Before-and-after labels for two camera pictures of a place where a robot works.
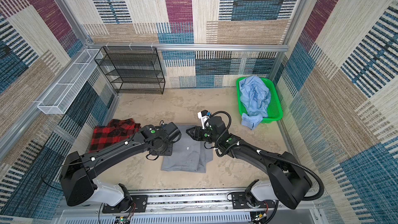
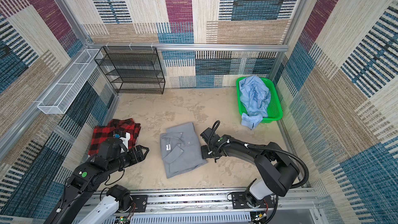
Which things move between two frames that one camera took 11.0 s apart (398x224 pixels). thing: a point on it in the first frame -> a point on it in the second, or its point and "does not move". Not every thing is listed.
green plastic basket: (274, 110) does not move
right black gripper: (197, 133) -> (204, 153)
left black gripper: (169, 153) -> (133, 152)
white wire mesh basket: (62, 94) does not move
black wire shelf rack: (132, 70) does not move
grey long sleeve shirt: (188, 155) does not move
